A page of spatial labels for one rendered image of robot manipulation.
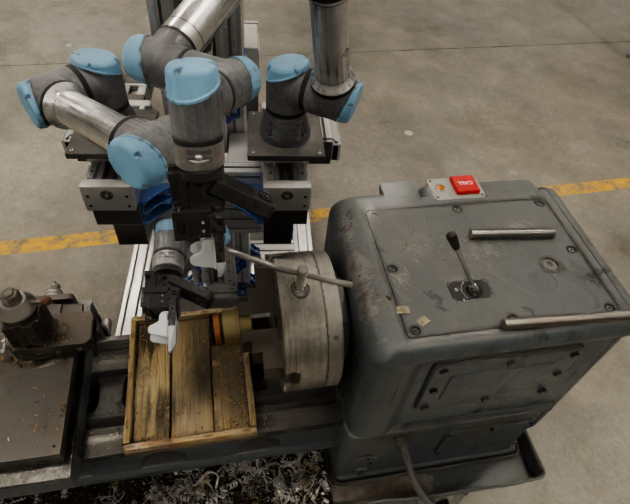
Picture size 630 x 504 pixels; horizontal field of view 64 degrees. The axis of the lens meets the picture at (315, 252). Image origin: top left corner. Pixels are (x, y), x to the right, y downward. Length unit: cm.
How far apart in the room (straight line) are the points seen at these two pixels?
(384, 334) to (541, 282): 38
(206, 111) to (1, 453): 85
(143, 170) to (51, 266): 187
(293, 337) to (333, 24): 67
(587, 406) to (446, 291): 167
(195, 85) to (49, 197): 259
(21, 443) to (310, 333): 65
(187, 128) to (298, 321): 46
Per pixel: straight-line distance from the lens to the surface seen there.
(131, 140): 108
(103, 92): 148
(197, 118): 75
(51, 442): 126
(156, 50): 90
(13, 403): 134
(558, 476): 246
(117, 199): 152
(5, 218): 324
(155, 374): 137
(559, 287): 120
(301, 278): 99
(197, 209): 82
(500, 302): 111
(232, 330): 114
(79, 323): 133
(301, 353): 105
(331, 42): 123
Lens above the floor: 207
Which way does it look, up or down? 48 degrees down
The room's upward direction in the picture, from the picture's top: 6 degrees clockwise
